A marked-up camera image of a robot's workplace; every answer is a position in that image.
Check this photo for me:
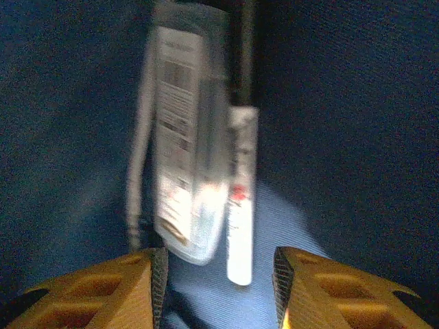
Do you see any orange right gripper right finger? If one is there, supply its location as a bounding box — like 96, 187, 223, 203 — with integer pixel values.
272, 246, 439, 329

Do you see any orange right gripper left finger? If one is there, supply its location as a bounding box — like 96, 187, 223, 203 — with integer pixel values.
0, 247, 169, 329

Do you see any black white marker pen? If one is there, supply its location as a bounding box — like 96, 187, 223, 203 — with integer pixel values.
226, 0, 260, 287

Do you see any navy blue backpack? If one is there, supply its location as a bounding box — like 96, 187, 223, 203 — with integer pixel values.
0, 0, 439, 329

